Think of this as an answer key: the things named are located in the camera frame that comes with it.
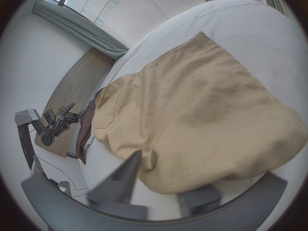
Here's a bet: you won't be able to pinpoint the grey-green curtain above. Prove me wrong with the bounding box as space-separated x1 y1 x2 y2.
32 0 129 61

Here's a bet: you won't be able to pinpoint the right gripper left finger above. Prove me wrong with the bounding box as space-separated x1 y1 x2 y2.
88 149 141 205

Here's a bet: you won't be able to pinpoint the dark blue garment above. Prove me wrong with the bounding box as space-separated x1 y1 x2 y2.
94 88 106 101

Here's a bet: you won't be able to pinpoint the window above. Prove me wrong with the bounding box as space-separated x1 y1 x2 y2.
44 0 287 50

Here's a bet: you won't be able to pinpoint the bed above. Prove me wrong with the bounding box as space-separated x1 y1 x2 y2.
35 0 308 222

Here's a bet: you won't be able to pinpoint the black cable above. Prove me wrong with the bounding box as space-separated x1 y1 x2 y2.
36 155 90 197

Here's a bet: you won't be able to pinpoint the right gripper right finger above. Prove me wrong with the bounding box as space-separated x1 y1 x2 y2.
177 185 221 216

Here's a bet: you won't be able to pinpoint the tan shorts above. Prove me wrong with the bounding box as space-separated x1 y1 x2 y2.
91 31 308 195

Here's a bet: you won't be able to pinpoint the brown garment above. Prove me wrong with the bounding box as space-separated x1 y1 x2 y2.
76 100 97 165

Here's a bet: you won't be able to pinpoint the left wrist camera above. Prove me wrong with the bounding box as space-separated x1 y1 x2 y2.
44 109 58 123

